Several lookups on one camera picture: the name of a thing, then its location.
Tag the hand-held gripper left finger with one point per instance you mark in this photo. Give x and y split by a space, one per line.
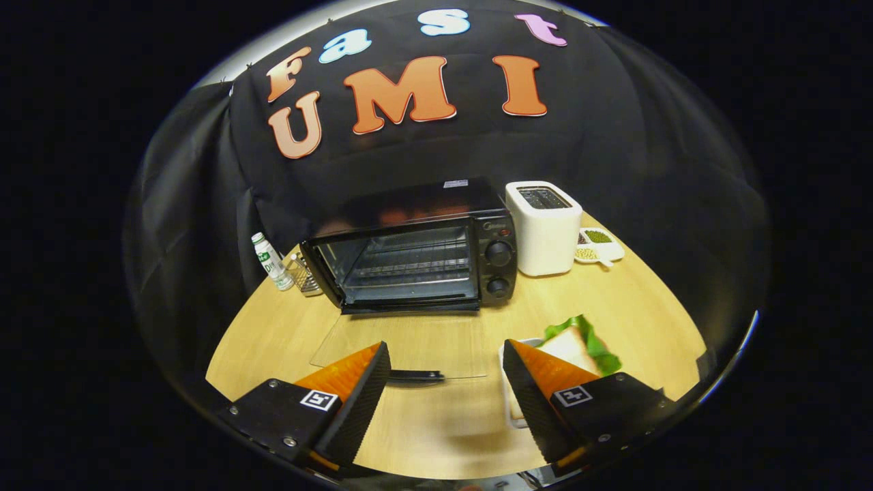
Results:
361 402

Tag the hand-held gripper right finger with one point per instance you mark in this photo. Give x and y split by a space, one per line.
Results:
528 402

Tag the lettuce bread sandwich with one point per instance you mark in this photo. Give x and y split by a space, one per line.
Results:
573 344

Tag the black toaster oven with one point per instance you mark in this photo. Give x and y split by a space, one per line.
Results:
409 204

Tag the white slot toaster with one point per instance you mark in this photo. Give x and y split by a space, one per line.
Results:
545 239

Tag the white rectangular plate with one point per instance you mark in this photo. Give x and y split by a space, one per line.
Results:
510 409

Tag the white green-label bottle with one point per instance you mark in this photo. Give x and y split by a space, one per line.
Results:
273 262

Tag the white divided bean dish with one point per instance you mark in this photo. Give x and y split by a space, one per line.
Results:
603 242

